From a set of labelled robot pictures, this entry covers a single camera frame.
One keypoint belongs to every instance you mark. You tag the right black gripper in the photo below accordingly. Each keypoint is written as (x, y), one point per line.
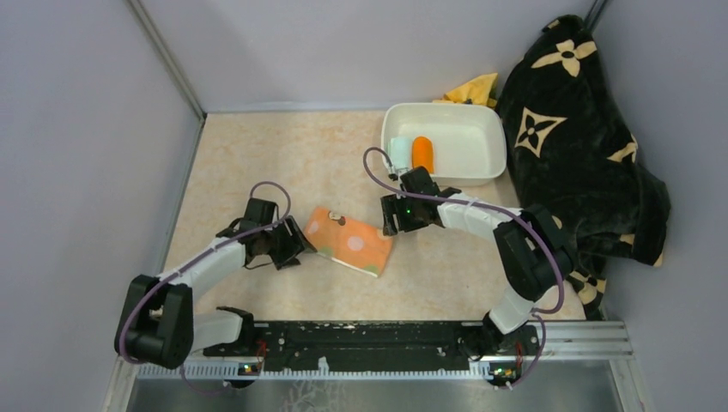
(391, 205)

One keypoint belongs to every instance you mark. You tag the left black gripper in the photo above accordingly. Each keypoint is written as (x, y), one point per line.
(296, 243)

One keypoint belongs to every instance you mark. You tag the orange polka dot towel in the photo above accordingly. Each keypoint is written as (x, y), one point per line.
(347, 241)

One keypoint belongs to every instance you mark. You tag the light mint green towel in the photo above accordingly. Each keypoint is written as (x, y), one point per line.
(399, 150)

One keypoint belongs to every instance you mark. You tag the plain bright orange towel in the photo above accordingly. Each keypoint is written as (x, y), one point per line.
(422, 154)

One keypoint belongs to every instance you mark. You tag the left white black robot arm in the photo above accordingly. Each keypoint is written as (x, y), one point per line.
(158, 324)

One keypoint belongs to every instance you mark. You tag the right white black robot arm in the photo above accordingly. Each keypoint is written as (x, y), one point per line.
(534, 251)

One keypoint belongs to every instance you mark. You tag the white plastic bin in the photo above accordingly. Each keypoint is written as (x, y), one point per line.
(468, 141)

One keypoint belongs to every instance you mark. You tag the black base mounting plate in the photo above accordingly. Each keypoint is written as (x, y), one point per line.
(372, 347)

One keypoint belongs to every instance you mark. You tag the yellow towel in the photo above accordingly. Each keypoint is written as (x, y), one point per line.
(478, 91)

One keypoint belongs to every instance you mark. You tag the black floral blanket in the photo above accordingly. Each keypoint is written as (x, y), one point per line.
(570, 150)

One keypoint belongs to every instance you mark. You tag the aluminium frame rail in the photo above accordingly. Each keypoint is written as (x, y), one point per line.
(568, 341)

